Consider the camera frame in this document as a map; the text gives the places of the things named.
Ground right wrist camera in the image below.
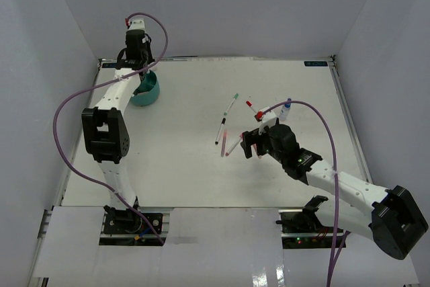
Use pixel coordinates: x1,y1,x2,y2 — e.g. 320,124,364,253
255,107,279,134

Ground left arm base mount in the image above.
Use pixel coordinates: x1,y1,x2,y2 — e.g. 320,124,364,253
99,206,166,247

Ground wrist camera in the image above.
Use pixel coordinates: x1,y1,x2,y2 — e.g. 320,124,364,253
255,107,279,134
125,17,146,31

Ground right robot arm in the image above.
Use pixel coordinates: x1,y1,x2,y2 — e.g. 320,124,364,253
241,124,429,260

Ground red capped marker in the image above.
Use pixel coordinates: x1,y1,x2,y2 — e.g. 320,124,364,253
246,101,258,114

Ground green capped marker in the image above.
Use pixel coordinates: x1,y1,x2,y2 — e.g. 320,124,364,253
223,93,239,116

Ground pink capped marker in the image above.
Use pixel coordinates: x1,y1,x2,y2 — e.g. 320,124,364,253
225,136,242,156

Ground blue spray bottle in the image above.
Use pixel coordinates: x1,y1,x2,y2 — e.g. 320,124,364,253
278,98,292,122

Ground black capped marker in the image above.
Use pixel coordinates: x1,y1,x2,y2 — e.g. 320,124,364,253
215,117,226,145

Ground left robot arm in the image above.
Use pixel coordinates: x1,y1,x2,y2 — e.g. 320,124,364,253
81,22,154,210

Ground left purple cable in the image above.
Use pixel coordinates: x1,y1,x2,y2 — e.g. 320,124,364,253
53,12,169,245

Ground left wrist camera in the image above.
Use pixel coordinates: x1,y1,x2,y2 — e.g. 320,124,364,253
125,17,146,31

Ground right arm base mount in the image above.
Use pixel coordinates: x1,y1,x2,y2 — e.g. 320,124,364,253
275,196,333,250

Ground teal round organizer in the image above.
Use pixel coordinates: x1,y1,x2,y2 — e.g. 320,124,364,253
130,71,160,107

